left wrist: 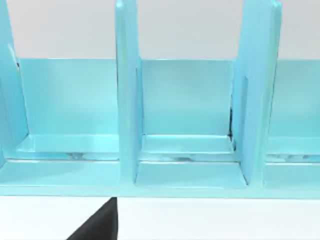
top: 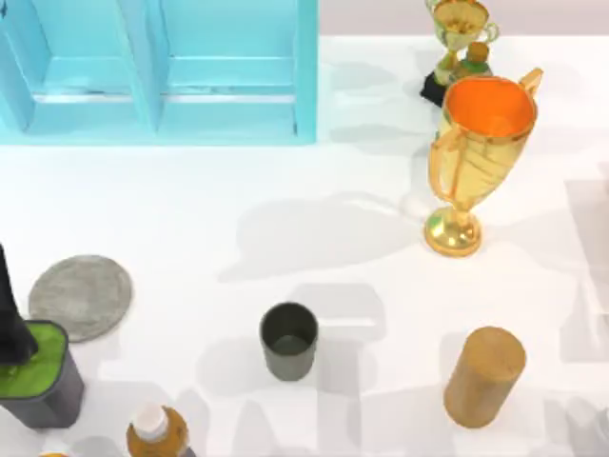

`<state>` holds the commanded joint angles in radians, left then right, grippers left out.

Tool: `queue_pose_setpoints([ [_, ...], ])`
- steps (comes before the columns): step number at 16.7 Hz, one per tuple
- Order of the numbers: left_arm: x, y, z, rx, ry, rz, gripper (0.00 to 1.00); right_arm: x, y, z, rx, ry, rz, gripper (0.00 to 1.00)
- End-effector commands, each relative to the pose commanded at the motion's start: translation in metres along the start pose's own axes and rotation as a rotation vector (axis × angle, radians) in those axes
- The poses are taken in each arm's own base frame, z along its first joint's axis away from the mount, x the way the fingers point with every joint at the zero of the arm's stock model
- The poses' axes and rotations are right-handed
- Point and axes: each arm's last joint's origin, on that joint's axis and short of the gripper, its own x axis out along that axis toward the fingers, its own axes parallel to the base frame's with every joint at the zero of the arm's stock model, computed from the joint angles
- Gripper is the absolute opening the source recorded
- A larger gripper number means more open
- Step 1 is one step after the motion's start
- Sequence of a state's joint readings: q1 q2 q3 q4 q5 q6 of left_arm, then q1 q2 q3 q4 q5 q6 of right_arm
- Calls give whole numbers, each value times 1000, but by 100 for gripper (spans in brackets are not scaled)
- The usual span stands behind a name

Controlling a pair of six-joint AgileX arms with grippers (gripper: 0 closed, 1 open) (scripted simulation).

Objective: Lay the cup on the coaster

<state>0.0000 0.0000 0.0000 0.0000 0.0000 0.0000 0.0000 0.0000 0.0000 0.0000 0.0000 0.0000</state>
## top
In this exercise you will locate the small gold trophy black base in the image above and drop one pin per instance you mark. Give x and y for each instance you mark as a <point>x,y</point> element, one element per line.
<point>457,33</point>

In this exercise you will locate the orange and white object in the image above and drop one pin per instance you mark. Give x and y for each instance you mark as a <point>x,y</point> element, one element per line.
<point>52,454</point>

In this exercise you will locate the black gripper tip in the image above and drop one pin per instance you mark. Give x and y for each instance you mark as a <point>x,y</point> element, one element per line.
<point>9,323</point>

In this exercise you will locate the dark grey cup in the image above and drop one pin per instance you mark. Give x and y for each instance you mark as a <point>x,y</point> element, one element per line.
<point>288,354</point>

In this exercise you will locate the orange bottle with white cap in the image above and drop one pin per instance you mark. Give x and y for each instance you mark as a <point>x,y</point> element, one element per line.
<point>159,435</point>

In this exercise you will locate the grey pot with green inside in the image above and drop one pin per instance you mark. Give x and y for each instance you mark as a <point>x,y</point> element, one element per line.
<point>47,381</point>

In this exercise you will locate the large gold trophy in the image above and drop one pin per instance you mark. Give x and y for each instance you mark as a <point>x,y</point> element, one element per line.
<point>480,157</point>

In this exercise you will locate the grey round coaster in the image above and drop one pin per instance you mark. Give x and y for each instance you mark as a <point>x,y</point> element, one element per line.
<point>81,297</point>

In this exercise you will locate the wooden cylinder cup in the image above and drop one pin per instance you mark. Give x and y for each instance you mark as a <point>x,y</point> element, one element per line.
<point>483,381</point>

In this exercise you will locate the light blue rack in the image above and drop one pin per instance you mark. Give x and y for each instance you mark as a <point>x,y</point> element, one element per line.
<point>238,71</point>

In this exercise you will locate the green bottle with brown cap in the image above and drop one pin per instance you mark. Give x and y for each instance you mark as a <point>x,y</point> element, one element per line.
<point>477,62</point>

